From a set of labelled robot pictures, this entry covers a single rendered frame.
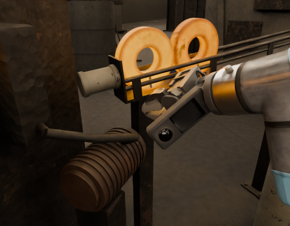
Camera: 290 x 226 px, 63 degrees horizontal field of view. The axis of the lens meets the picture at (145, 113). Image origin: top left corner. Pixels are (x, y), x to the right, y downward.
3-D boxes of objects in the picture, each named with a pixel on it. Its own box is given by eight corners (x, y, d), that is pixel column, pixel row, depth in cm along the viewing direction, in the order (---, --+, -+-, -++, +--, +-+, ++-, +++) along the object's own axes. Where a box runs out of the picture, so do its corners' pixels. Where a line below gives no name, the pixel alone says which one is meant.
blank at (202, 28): (165, 22, 61) (173, 23, 58) (211, 14, 67) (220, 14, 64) (169, 79, 68) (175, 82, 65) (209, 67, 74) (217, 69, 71)
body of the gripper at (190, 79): (195, 99, 51) (247, 89, 41) (175, 128, 47) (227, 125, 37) (175, 71, 48) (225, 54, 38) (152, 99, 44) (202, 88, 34)
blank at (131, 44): (109, 32, 55) (115, 33, 52) (165, 22, 61) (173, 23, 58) (119, 93, 62) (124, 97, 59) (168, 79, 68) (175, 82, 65)
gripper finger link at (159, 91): (158, 107, 50) (187, 102, 43) (153, 113, 49) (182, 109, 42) (145, 91, 49) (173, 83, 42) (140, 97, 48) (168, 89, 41)
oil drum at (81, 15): (63, 74, 311) (53, -1, 274) (91, 65, 360) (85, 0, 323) (101, 80, 288) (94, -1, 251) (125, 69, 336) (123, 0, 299)
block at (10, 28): (-7, 140, 52) (-42, 24, 42) (24, 125, 59) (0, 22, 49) (27, 152, 48) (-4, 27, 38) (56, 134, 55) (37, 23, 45)
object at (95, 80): (79, 93, 58) (73, 69, 55) (113, 84, 61) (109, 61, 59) (86, 101, 53) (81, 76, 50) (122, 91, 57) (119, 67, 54)
